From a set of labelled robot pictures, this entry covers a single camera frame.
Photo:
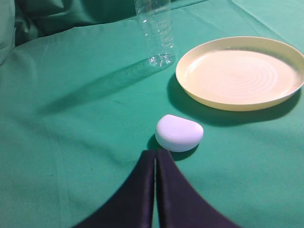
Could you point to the cream yellow round plate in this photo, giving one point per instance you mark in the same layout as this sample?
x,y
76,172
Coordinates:
x,y
241,73

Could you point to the green tablecloth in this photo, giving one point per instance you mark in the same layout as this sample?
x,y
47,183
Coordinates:
x,y
78,104

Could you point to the clear plastic bottle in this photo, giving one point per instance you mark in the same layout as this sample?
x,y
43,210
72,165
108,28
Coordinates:
x,y
154,17

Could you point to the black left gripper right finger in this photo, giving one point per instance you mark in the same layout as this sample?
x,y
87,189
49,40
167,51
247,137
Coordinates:
x,y
179,205

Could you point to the white rounded plastic case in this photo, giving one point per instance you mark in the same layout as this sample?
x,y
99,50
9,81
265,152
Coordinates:
x,y
178,134

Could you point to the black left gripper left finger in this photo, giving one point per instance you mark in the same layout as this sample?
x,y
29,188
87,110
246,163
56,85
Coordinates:
x,y
131,206

